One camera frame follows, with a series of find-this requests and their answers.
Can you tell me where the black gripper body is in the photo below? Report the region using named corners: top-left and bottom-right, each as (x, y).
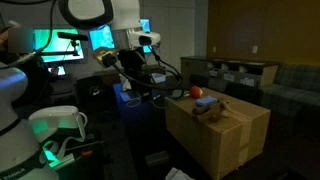
top-left (118, 48), bottom-right (148, 76)

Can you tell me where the blue sponge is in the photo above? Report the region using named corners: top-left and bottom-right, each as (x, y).
top-left (194, 95), bottom-right (218, 108)

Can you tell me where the brown plush toy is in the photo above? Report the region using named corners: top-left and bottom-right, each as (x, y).
top-left (192, 99), bottom-right (234, 124)

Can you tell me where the large cardboard box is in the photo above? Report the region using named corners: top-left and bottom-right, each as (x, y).
top-left (164, 87), bottom-right (272, 180)

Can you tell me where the crumpled white cloth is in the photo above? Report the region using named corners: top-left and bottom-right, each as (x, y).
top-left (119, 73), bottom-right (133, 92)

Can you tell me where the pale plastic container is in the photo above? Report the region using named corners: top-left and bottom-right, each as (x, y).
top-left (151, 72), bottom-right (167, 84)

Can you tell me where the large monitor with teal image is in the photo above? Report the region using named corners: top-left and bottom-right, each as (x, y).
top-left (88, 18), bottom-right (153, 54)

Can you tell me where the tablet with lit screen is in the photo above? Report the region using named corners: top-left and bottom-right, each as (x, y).
top-left (119, 91), bottom-right (133, 103)

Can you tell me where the black office chair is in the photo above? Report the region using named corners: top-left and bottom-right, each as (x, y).
top-left (75, 75), bottom-right (116, 113)

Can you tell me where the small lit laptop screen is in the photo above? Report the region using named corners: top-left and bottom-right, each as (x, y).
top-left (48, 65), bottom-right (67, 77)

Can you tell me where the red plush ball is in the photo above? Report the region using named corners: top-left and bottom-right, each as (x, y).
top-left (189, 85), bottom-right (204, 100)

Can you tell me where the low wooden cabinet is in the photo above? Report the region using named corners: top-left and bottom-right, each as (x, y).
top-left (180, 55), bottom-right (279, 88)

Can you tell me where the person in dark shirt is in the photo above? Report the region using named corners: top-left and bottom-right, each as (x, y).
top-left (0, 20), bottom-right (56, 111)

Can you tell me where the green plaid sofa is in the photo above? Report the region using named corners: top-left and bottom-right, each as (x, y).
top-left (259, 63), bottom-right (320, 118)

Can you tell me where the yellow wrist camera box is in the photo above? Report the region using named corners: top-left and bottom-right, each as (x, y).
top-left (92, 48), bottom-right (119, 68)

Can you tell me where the black camera on stand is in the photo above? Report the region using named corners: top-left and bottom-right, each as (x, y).
top-left (49, 31), bottom-right (90, 58)

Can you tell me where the wall monitor with green image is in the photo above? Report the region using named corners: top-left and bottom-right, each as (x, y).
top-left (33, 28), bottom-right (85, 63)

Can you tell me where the orange handled tool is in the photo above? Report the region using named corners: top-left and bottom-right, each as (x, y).
top-left (74, 149), bottom-right (94, 159)

